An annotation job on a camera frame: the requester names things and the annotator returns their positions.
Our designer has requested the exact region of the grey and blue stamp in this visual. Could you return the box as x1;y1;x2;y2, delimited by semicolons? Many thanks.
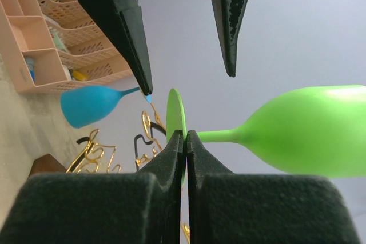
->
24;56;35;81

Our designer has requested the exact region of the peach plastic desk organizer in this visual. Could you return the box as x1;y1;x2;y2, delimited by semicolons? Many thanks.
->
1;0;132;93

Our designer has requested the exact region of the blue wine glass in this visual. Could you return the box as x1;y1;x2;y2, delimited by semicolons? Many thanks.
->
60;85;141;129

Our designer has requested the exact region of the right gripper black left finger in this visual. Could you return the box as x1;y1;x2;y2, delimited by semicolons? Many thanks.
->
1;130;183;243

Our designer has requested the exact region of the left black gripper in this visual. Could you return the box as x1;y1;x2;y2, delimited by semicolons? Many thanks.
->
77;0;248;95

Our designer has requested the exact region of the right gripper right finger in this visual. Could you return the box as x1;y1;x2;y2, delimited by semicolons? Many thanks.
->
186;130;360;243

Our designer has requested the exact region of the yellow round item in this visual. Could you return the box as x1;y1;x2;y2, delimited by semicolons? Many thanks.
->
70;70;87;82

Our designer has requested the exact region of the green wine glass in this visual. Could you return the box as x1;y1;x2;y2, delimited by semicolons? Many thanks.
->
166;84;366;187

